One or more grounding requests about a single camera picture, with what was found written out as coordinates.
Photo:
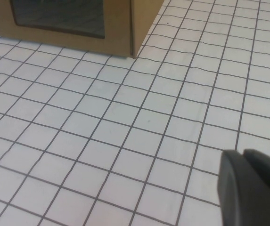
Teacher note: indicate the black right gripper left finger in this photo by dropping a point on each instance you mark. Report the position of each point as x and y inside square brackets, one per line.
[236, 188]

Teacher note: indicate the brown cardboard shoe box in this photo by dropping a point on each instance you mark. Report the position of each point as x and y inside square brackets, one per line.
[119, 28]

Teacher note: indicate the white black-grid tablecloth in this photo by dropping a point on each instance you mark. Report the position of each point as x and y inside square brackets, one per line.
[101, 141]

